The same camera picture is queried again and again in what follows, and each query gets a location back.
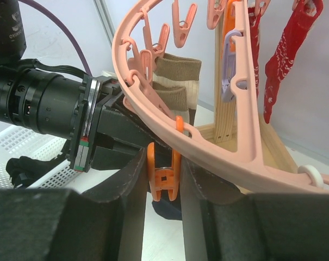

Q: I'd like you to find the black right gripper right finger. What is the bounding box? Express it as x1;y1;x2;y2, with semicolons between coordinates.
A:
180;159;329;260

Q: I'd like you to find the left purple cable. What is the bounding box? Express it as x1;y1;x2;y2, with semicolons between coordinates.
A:
17;0;93;77

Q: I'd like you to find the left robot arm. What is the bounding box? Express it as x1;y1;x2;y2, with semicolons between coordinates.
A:
0;1;171;172

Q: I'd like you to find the pink round clip hanger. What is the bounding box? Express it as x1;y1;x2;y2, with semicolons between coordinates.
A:
112;1;329;194

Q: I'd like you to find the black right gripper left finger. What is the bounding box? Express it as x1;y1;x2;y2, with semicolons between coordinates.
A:
0;150;147;260

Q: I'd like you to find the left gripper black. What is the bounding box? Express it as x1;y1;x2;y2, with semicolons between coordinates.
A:
66;76;170;172

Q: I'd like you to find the orange clothes peg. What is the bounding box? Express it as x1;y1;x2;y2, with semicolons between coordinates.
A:
146;116;185;202

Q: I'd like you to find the red patterned sock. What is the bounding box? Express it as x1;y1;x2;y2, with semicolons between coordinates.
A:
248;7;261;97
263;0;324;124

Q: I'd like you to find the cream sock brown toe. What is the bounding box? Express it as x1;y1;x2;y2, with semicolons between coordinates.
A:
152;82;189;123
153;53;202;125

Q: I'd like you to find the black white patterned sock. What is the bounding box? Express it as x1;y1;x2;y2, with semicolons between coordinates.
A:
5;155;66;189

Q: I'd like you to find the wooden hanging frame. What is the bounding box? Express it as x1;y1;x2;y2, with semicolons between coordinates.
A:
213;8;238;144

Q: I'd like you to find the white clothes peg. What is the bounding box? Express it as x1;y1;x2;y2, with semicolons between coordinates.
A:
297;165;324;188

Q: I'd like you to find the purple clothes peg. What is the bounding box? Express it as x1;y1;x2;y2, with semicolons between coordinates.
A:
221;29;242;102

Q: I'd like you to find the white plastic laundry basket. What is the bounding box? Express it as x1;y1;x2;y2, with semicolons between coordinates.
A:
0;126;80;189

